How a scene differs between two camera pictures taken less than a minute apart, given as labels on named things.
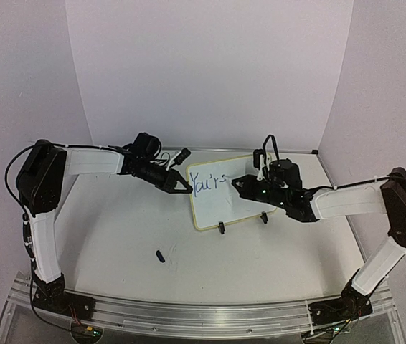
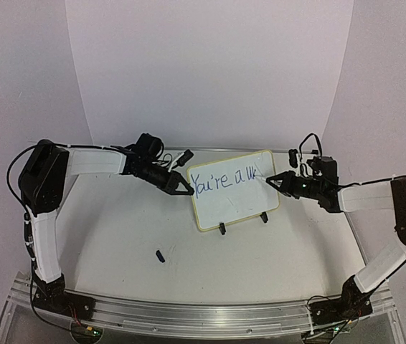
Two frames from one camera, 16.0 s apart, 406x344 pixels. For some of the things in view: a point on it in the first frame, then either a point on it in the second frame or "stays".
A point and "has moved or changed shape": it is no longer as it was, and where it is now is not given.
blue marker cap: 160,256 stays
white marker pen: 228,179 has moved or changed shape
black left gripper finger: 171,190 stays
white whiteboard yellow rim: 215,199 stays
